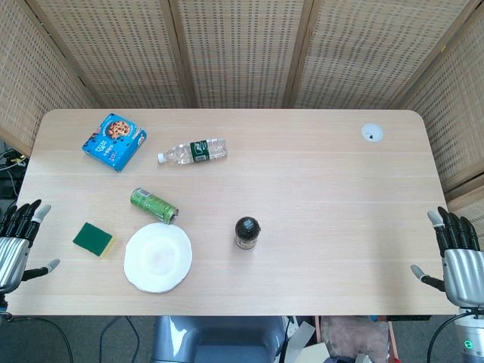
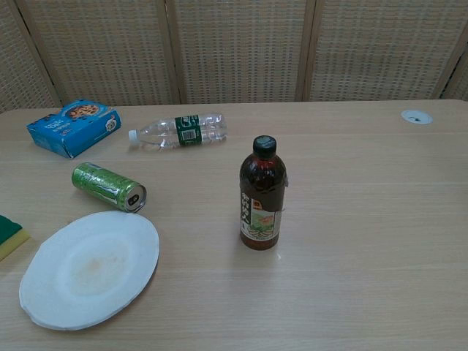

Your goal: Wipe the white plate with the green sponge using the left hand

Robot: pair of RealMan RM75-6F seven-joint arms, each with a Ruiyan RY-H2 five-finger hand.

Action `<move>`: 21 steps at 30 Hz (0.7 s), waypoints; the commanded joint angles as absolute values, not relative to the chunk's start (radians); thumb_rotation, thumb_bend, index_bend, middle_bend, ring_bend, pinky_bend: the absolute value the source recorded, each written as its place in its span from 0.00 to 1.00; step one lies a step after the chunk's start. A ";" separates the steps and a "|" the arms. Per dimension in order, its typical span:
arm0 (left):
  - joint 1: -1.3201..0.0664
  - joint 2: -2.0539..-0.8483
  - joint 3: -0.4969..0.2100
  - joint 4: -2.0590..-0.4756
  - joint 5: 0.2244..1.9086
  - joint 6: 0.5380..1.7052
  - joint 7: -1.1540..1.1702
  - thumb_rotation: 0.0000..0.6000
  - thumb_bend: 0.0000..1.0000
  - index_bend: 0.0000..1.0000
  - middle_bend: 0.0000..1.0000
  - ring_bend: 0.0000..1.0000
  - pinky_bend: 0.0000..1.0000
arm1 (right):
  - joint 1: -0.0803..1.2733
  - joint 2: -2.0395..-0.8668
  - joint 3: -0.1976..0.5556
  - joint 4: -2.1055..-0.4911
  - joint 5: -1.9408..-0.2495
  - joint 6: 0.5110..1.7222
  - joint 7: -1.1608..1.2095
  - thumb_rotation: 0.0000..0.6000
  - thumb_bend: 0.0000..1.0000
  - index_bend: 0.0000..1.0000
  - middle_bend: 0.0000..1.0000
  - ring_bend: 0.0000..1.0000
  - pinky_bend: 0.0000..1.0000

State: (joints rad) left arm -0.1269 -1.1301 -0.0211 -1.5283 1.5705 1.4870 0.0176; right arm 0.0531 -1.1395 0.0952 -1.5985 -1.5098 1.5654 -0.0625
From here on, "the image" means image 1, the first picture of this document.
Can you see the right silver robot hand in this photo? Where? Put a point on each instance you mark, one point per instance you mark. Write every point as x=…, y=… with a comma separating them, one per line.
x=463, y=272

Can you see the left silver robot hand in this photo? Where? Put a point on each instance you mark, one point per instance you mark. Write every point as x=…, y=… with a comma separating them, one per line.
x=13, y=257

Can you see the green yellow sponge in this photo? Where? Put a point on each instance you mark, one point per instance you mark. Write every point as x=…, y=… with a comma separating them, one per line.
x=92, y=238

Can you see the white plate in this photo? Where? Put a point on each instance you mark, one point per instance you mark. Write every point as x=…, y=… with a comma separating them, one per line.
x=159, y=261

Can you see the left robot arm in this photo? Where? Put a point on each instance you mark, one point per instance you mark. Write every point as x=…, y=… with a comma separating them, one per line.
x=3, y=302

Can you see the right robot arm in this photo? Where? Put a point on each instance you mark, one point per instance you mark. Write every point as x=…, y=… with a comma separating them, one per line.
x=469, y=340

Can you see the black power strip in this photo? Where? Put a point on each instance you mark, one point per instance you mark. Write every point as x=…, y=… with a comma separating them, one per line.
x=408, y=317

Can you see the pink cloth bundle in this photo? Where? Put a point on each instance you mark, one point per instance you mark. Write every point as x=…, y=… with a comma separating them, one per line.
x=351, y=336

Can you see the woven folding screen panel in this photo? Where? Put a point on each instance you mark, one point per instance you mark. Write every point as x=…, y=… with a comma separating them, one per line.
x=30, y=75
x=370, y=53
x=453, y=132
x=242, y=53
x=113, y=56

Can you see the green drink can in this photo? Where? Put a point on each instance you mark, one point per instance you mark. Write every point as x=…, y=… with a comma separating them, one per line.
x=151, y=204

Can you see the blue cookie box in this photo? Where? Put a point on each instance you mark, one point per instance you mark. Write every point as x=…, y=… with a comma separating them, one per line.
x=113, y=143

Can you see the white cardboard piece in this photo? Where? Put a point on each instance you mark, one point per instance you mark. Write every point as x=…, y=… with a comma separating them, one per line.
x=302, y=334

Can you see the clear plastic water bottle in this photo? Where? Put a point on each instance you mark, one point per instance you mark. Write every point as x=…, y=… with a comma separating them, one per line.
x=196, y=151

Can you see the brown tea bottle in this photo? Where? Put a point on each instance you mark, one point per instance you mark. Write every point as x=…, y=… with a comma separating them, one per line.
x=247, y=232

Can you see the grey blue robot torso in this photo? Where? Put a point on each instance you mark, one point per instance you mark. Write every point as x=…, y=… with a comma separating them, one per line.
x=219, y=340

